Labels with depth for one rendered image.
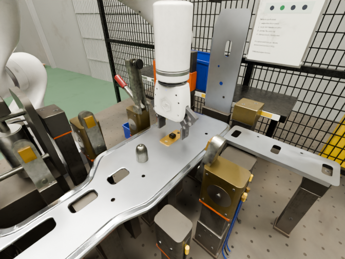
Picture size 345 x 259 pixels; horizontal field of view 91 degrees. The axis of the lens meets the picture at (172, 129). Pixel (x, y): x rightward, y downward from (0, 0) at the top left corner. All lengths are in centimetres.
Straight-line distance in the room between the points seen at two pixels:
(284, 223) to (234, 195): 37
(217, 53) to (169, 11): 33
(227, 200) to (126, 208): 22
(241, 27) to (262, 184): 63
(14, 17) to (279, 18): 88
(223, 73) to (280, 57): 30
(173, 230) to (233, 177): 16
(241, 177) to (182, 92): 23
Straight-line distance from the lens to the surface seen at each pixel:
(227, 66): 66
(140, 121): 60
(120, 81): 64
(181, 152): 49
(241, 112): 65
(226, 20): 66
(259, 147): 57
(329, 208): 95
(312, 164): 58
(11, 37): 70
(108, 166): 48
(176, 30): 39
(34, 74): 81
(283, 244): 76
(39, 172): 50
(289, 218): 71
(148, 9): 50
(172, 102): 44
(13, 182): 62
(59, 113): 52
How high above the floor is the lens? 132
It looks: 34 degrees down
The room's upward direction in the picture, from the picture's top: straight up
